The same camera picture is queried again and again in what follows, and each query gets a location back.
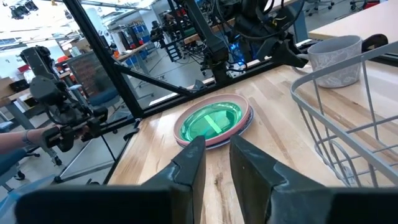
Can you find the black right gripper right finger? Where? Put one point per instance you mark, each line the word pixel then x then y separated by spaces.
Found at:
pixel 261 186

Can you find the grey speckled mug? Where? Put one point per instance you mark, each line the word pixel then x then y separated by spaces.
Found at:
pixel 335 62

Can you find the grey mesh office chair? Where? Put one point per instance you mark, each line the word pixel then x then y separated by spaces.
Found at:
pixel 90 74

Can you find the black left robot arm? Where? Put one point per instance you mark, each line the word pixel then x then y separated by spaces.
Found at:
pixel 214 46

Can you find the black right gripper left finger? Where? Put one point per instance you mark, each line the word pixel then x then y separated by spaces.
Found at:
pixel 192 174

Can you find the blue office chair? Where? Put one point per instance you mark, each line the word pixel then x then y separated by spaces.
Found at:
pixel 9 165

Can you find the person's hand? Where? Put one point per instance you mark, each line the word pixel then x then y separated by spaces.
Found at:
pixel 38 135

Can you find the beige wooden desk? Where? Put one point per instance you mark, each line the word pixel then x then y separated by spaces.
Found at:
pixel 357 21

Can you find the black aluminium table frame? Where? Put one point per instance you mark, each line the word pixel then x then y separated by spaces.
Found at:
pixel 102 56

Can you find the pink plate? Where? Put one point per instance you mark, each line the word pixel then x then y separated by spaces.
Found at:
pixel 192 105

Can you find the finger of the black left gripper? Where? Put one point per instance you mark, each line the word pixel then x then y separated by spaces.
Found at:
pixel 292 53
pixel 265 48

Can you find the person's forearm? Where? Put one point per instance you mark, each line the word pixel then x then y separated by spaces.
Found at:
pixel 12 140

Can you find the transparent green plate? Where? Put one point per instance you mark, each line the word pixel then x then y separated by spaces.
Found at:
pixel 214 121

